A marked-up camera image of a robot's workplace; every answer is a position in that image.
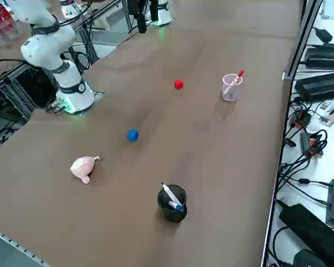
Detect aluminium frame post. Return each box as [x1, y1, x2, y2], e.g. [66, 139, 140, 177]
[282, 0, 323, 81]

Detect power strip red switches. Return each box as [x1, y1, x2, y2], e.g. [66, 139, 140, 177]
[288, 108, 312, 129]

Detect clear shelf red packets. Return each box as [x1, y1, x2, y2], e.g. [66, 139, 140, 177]
[0, 5, 19, 48]

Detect clear pink plastic cup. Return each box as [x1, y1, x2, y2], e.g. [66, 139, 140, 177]
[222, 73, 244, 102]

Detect long black box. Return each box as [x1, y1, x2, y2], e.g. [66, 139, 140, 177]
[279, 204, 334, 261]

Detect grey aluminium profile rail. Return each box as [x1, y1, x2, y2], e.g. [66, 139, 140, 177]
[0, 225, 51, 267]

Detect black pen cup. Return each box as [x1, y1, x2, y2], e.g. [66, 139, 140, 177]
[156, 184, 188, 223]

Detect white marker blue cap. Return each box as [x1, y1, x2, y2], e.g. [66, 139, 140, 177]
[161, 182, 184, 211]

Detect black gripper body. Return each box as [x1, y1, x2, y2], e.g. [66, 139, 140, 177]
[127, 0, 150, 16]

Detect blue magnetic block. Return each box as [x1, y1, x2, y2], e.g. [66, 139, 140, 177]
[126, 129, 140, 142]

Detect black rounded device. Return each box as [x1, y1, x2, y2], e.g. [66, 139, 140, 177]
[292, 249, 328, 267]

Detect small electronics board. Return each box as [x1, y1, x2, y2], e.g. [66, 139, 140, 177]
[320, 100, 334, 127]

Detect black flat box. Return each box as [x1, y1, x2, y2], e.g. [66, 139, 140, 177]
[294, 71, 334, 101]
[304, 43, 334, 70]

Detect pink plush toy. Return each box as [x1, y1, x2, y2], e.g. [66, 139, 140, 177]
[70, 155, 101, 185]

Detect black power adaptor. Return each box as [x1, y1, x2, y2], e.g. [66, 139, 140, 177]
[314, 27, 333, 42]
[299, 132, 312, 155]

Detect white marker red cap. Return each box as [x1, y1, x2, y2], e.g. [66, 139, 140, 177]
[224, 70, 245, 95]

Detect black aluminium frame stand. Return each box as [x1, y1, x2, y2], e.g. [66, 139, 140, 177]
[0, 60, 59, 123]

